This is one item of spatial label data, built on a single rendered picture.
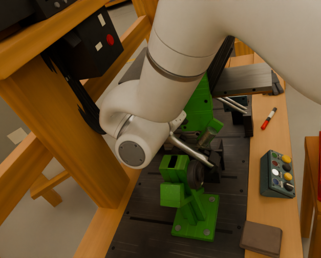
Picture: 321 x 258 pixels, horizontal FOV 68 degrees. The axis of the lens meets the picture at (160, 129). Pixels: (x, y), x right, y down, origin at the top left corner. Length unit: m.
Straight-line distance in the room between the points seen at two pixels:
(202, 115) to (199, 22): 0.55
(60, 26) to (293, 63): 0.53
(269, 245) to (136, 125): 0.46
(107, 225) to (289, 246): 0.59
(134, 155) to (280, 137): 0.65
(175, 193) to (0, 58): 0.45
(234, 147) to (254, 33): 0.78
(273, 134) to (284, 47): 0.83
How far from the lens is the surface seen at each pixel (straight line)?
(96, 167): 0.85
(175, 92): 0.34
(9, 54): 0.53
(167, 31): 0.29
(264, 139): 1.00
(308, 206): 1.47
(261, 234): 0.75
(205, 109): 0.78
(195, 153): 0.83
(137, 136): 0.48
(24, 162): 0.78
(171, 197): 0.60
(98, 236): 0.96
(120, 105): 0.44
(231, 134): 1.03
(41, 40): 0.58
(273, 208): 0.82
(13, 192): 0.77
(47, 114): 0.71
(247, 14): 0.23
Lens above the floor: 1.61
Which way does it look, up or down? 37 degrees down
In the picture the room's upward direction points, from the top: 23 degrees counter-clockwise
